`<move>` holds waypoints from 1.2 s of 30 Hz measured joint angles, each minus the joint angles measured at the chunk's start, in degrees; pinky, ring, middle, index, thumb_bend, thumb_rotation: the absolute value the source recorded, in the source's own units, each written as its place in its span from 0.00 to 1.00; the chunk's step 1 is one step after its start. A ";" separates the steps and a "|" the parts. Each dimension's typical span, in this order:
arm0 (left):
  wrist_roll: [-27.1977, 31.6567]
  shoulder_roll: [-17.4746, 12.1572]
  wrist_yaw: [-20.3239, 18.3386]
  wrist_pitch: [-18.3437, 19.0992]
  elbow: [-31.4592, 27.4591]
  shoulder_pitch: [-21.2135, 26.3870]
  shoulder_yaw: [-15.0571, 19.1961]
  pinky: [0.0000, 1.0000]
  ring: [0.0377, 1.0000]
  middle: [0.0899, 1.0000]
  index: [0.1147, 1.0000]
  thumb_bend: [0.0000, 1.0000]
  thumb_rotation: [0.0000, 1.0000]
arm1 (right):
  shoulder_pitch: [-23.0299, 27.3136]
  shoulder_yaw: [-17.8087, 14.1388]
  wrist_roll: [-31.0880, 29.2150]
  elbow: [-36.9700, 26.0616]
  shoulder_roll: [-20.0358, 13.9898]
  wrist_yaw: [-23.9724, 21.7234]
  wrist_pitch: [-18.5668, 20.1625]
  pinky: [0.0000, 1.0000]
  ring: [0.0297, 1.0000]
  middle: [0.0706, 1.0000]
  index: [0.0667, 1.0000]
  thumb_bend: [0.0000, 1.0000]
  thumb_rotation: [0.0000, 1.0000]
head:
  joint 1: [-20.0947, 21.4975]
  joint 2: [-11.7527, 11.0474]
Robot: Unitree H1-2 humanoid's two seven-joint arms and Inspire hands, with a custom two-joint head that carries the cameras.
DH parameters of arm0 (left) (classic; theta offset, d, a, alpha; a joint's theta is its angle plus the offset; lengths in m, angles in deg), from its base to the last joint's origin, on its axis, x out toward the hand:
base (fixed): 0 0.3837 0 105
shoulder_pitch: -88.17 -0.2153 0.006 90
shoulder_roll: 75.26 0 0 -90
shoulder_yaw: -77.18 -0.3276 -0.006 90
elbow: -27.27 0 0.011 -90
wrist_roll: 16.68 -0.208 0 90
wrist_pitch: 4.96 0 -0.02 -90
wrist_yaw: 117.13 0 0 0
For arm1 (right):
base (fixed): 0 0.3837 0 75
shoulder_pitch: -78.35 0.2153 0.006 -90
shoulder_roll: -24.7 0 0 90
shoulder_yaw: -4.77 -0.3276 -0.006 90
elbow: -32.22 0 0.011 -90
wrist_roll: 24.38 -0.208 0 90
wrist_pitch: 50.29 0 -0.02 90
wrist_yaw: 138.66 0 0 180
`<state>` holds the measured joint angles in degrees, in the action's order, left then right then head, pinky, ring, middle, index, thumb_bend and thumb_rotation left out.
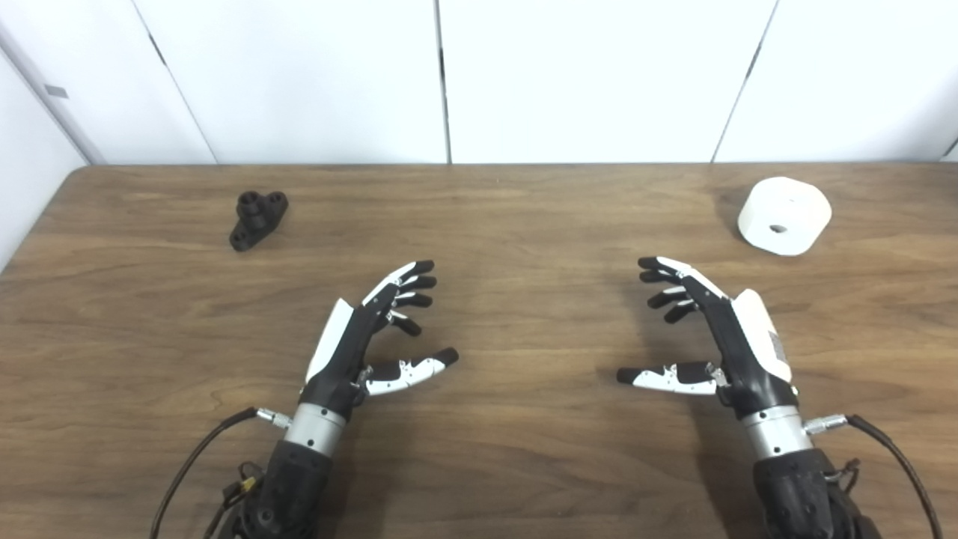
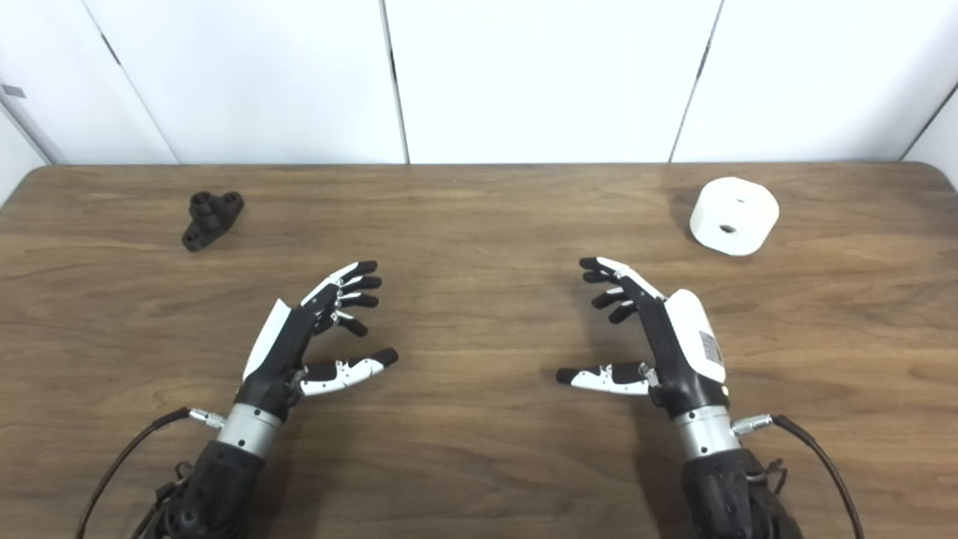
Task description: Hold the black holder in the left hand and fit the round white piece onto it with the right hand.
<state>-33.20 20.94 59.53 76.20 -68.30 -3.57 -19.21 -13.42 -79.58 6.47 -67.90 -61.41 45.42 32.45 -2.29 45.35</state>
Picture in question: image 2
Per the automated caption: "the black plastic holder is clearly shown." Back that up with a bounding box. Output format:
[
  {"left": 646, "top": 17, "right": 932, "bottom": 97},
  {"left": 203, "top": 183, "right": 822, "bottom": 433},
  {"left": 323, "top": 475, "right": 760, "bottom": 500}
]
[{"left": 181, "top": 191, "right": 245, "bottom": 252}]

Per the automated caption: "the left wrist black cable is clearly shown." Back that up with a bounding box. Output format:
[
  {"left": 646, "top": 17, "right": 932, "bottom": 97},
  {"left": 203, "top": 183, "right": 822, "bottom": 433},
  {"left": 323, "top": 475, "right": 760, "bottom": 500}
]
[{"left": 75, "top": 406, "right": 225, "bottom": 539}]

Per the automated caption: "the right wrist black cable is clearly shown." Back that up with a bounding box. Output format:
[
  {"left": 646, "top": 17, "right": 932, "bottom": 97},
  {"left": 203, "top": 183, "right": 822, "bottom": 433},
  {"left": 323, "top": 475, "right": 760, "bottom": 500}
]
[{"left": 732, "top": 414, "right": 865, "bottom": 539}]

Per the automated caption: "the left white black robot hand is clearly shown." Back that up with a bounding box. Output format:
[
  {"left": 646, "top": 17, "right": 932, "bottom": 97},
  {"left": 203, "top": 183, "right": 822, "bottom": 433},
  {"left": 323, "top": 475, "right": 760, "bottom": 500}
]
[{"left": 234, "top": 260, "right": 400, "bottom": 421}]

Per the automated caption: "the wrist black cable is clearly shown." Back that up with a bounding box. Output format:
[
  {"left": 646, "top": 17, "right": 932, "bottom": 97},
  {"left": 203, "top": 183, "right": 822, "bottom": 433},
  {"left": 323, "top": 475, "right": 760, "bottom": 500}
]
[
  {"left": 732, "top": 414, "right": 865, "bottom": 539},
  {"left": 75, "top": 406, "right": 225, "bottom": 539}
]

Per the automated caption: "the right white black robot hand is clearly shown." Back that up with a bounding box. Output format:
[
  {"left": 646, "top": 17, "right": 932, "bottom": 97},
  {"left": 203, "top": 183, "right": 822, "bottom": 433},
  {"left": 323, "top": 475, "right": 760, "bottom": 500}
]
[{"left": 555, "top": 257, "right": 730, "bottom": 420}]

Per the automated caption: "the round white plastic piece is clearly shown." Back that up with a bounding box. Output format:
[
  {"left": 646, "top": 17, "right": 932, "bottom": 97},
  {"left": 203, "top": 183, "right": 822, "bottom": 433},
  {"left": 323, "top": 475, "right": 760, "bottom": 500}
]
[{"left": 689, "top": 177, "right": 780, "bottom": 257}]

